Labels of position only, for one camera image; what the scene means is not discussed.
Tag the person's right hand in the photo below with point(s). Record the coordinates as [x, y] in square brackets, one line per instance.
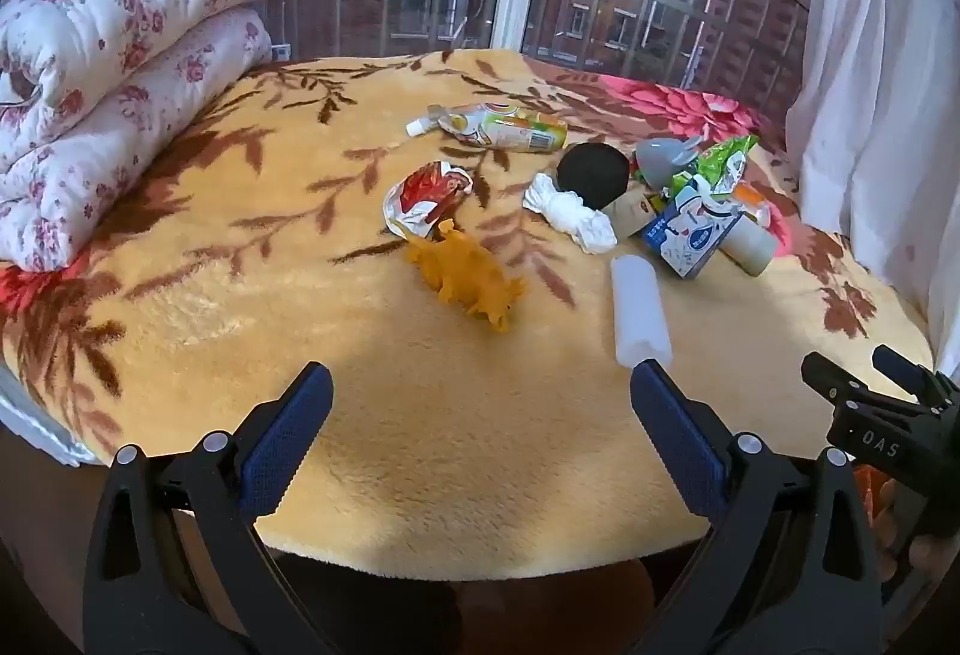
[930, 554]

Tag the grey paper roll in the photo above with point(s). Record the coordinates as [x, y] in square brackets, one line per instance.
[750, 246]

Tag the green snack wrapper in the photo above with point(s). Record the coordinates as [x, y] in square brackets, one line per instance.
[720, 163]

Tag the white plastic tube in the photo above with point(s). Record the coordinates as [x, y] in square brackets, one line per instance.
[637, 310]

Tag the white crumpled tissue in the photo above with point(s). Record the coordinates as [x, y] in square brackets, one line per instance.
[570, 212]

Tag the orange toy dinosaur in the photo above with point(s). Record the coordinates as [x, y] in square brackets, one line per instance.
[457, 265]

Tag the grey cup with round ears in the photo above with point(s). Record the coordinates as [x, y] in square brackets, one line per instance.
[660, 163]

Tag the white mattress edge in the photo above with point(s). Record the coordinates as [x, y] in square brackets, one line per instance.
[45, 430]

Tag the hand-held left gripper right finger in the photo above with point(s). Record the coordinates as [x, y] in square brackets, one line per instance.
[675, 430]

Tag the blue white milk carton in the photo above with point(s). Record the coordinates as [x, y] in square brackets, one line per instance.
[690, 235]

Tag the orange white small packet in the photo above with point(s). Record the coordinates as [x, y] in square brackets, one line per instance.
[750, 199]

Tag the white pink floral quilt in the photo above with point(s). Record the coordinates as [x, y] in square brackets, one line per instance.
[112, 62]

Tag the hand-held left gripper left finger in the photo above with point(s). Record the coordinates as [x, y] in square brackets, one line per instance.
[292, 430]

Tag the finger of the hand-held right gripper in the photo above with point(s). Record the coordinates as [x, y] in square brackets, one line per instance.
[829, 377]
[904, 366]

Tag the orange green juice pouch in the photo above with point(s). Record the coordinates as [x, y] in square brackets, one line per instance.
[510, 130]

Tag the red white snack wrapper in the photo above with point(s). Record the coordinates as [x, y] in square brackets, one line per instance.
[420, 197]

